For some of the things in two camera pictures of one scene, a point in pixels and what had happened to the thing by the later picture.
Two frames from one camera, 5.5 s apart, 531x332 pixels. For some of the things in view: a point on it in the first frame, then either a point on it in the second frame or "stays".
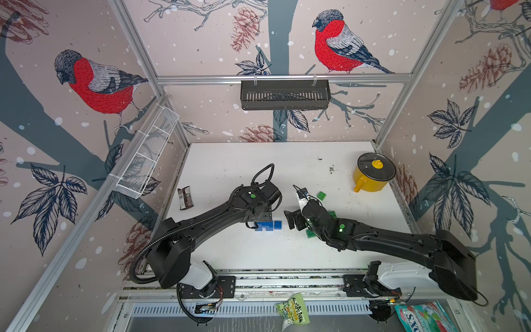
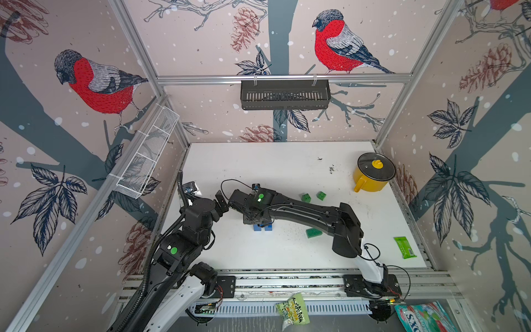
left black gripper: x=268 y=214 -> x=219 y=211
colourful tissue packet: x=429 y=317 stays
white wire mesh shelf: x=134 y=180 stays
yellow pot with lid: x=373 y=172 stays
